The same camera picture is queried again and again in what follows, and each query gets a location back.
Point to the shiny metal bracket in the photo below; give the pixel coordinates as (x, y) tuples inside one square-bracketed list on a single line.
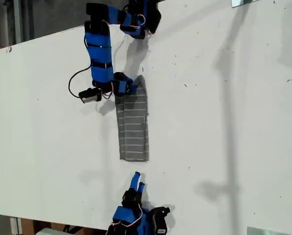
[(241, 2)]

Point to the white table leg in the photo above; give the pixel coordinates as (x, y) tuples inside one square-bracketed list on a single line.
[(15, 226)]

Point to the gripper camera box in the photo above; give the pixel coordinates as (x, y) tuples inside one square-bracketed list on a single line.
[(89, 96), (160, 220)]

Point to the grey striped square towel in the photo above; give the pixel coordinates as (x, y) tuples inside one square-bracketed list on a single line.
[(133, 132)]

